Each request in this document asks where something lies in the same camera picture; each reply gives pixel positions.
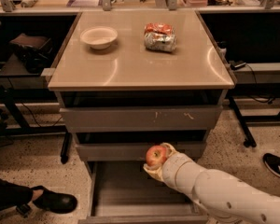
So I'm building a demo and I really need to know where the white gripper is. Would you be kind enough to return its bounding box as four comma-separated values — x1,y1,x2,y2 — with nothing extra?
143,143,204,194

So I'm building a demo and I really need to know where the red apple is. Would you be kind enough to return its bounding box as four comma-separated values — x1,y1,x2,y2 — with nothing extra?
146,145,167,167

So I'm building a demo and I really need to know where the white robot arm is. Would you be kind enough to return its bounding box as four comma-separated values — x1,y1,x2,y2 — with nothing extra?
144,143,280,224

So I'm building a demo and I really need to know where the open bottom drawer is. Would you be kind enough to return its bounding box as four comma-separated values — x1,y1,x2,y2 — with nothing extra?
78,161,207,224

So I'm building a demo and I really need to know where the top drawer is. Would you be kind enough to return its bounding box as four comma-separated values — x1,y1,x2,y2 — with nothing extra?
60,105,222,133

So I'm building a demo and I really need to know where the middle drawer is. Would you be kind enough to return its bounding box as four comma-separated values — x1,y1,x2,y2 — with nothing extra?
76,142,206,161

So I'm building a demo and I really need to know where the grey cabinet with tabletop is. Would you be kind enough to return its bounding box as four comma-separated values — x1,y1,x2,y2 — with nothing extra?
47,9,236,173

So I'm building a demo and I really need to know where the black leather shoe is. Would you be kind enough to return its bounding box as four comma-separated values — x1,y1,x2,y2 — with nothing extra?
32,186,77,214

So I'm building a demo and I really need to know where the black white sneaker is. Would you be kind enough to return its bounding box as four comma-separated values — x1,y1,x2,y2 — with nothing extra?
262,153,280,178

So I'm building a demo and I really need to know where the small black device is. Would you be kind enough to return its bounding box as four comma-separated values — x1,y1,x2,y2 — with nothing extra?
230,61,246,70

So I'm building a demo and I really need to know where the orange chip bag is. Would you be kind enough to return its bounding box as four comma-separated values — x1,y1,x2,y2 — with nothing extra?
145,22,174,35

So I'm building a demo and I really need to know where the white bowl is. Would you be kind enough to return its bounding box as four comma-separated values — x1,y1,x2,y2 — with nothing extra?
80,26,118,49

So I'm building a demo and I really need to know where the dark bag on shelf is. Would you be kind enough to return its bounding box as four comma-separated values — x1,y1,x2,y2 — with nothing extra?
9,34,53,74

